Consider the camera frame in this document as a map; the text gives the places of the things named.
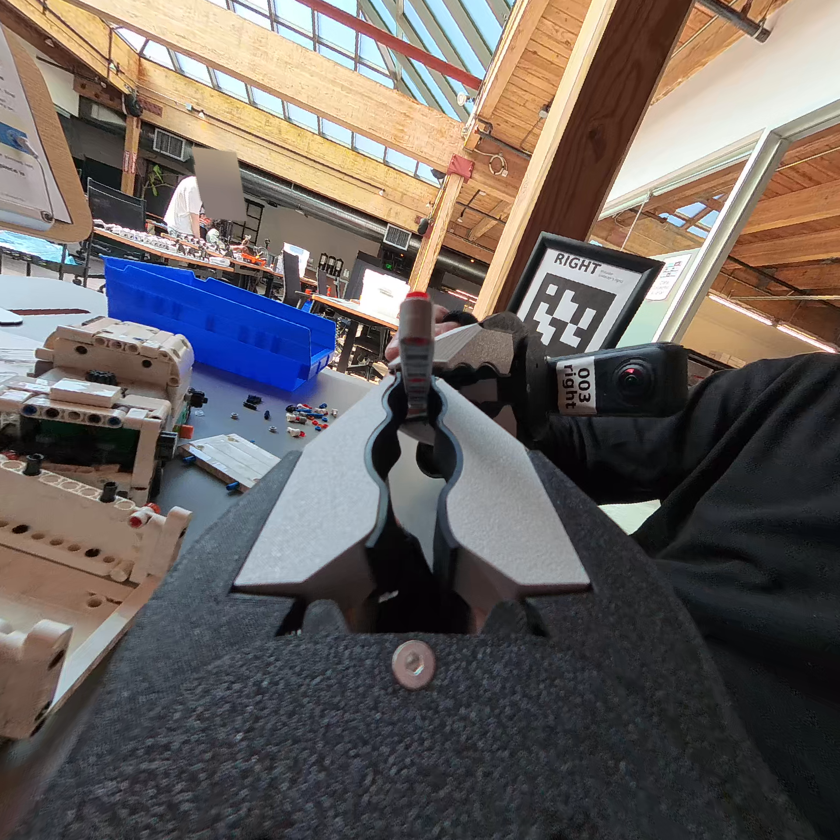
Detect wooden clipboard stand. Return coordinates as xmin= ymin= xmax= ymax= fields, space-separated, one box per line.
xmin=0 ymin=26 xmax=93 ymax=245

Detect pile of mixed lego pieces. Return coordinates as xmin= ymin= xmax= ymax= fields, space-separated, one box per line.
xmin=243 ymin=394 xmax=342 ymax=439

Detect wooden pillar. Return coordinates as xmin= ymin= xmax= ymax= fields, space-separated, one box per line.
xmin=472 ymin=0 xmax=693 ymax=322

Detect black office chair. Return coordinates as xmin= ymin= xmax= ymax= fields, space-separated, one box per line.
xmin=82 ymin=177 xmax=148 ymax=290
xmin=281 ymin=248 xmax=312 ymax=309

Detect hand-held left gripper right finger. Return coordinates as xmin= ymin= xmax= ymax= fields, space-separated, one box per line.
xmin=427 ymin=377 xmax=592 ymax=634

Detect silver ventilation duct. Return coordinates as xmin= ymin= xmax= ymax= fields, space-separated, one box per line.
xmin=239 ymin=164 xmax=490 ymax=277

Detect white lego panel blue pins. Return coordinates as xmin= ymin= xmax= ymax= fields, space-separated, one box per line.
xmin=178 ymin=433 xmax=283 ymax=493

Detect white metal door frame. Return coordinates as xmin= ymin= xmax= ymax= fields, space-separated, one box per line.
xmin=600 ymin=98 xmax=840 ymax=345

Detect wooden post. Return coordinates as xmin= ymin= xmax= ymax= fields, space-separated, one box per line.
xmin=408 ymin=157 xmax=473 ymax=293
xmin=120 ymin=115 xmax=142 ymax=196

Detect white display board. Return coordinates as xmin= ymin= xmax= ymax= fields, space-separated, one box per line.
xmin=360 ymin=269 xmax=411 ymax=316

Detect long wooden work table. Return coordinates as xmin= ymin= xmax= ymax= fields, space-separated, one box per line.
xmin=95 ymin=223 xmax=316 ymax=290

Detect white and green lego truck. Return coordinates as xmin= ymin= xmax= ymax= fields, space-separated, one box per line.
xmin=0 ymin=317 xmax=207 ymax=506

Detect white lego garbage body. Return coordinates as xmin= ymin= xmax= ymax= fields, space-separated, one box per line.
xmin=0 ymin=453 xmax=194 ymax=742

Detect printed instruction sheet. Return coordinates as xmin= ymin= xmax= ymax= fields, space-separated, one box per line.
xmin=0 ymin=39 xmax=72 ymax=227

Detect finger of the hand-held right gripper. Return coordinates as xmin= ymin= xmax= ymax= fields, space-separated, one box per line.
xmin=459 ymin=382 xmax=519 ymax=433
xmin=427 ymin=325 xmax=490 ymax=371

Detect person's right forearm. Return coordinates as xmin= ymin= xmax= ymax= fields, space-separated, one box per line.
xmin=525 ymin=351 xmax=840 ymax=506

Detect wooden standing desk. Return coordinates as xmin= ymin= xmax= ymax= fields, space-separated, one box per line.
xmin=308 ymin=293 xmax=401 ymax=375

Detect blue plastic bin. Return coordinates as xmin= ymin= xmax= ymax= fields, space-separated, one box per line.
xmin=104 ymin=256 xmax=337 ymax=392

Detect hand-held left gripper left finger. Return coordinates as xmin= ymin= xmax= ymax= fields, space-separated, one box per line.
xmin=232 ymin=375 xmax=409 ymax=634

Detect black framed checker poster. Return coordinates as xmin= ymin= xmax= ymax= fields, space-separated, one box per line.
xmin=508 ymin=231 xmax=665 ymax=358

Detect grey lego beam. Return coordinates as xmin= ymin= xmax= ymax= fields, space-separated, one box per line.
xmin=397 ymin=292 xmax=435 ymax=421

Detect cyan plastic wrap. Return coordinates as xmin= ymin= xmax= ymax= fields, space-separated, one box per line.
xmin=0 ymin=230 xmax=78 ymax=266

